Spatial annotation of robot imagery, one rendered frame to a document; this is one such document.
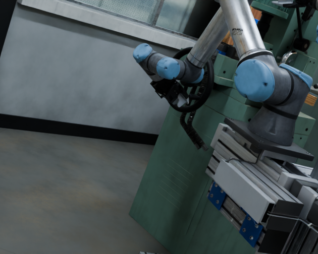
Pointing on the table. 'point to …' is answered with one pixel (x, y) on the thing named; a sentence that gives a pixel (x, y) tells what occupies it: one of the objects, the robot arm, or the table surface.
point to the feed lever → (300, 44)
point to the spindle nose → (264, 23)
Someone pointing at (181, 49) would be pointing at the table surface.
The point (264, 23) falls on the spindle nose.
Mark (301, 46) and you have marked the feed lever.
